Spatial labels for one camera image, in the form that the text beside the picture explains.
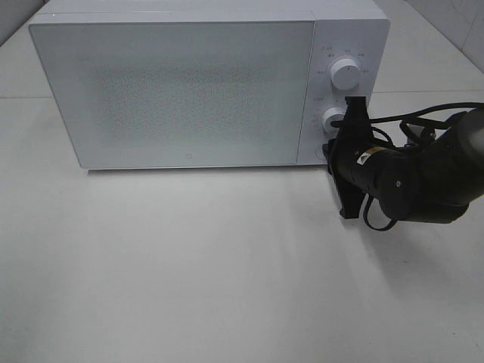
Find white microwave door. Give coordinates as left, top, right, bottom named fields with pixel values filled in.
left=30, top=21, right=314, bottom=169

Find white timer knob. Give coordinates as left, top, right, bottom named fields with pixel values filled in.
left=321, top=107, right=346, bottom=135

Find round door release button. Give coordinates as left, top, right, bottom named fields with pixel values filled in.
left=315, top=145, right=326, bottom=161

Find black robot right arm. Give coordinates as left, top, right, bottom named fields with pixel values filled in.
left=322, top=109, right=483, bottom=230

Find white upper power knob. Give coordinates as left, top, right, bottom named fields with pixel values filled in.
left=330, top=57, right=361, bottom=91

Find white microwave oven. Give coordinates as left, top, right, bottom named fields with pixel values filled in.
left=29, top=1, right=390, bottom=169

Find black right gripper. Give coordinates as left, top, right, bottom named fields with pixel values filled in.
left=323, top=96, right=416, bottom=219

